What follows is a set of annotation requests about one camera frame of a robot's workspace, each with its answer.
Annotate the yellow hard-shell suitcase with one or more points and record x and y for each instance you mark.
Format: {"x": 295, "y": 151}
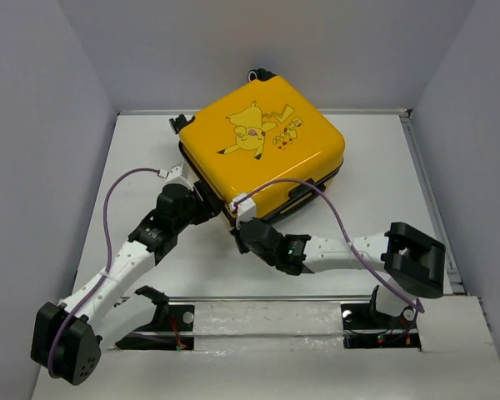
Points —
{"x": 264, "y": 139}

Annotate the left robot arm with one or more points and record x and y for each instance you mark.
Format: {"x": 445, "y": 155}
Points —
{"x": 66, "y": 338}

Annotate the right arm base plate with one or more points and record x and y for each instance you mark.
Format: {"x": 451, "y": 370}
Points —
{"x": 364, "y": 328}

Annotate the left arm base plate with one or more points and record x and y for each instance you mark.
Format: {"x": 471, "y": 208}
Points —
{"x": 170, "y": 330}

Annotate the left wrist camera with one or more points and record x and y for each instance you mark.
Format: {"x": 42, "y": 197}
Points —
{"x": 178, "y": 174}

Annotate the aluminium table rail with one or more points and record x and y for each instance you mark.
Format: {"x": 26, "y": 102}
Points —
{"x": 453, "y": 274}

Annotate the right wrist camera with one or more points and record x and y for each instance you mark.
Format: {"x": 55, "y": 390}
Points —
{"x": 244, "y": 208}

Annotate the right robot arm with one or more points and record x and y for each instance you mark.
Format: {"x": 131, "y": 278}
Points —
{"x": 407, "y": 263}

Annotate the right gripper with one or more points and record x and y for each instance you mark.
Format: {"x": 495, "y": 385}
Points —
{"x": 235, "y": 232}

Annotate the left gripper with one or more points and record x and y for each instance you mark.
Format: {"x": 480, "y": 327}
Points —
{"x": 212, "y": 205}

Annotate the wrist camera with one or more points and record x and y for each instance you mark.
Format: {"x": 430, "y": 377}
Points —
{"x": 244, "y": 208}
{"x": 178, "y": 174}

